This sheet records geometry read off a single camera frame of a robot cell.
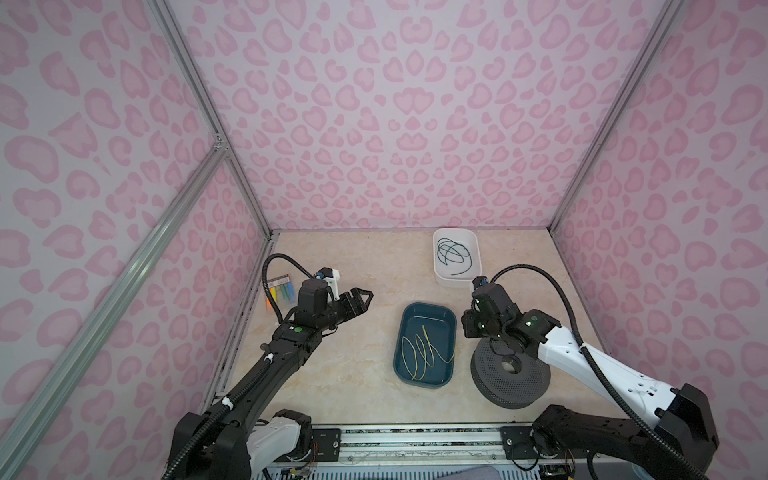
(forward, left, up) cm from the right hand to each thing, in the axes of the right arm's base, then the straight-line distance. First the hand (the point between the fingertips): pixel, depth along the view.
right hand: (465, 318), depth 80 cm
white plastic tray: (+40, -8, -11) cm, 42 cm away
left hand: (+5, +27, +4) cm, 27 cm away
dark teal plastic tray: (+4, +5, -13) cm, 14 cm away
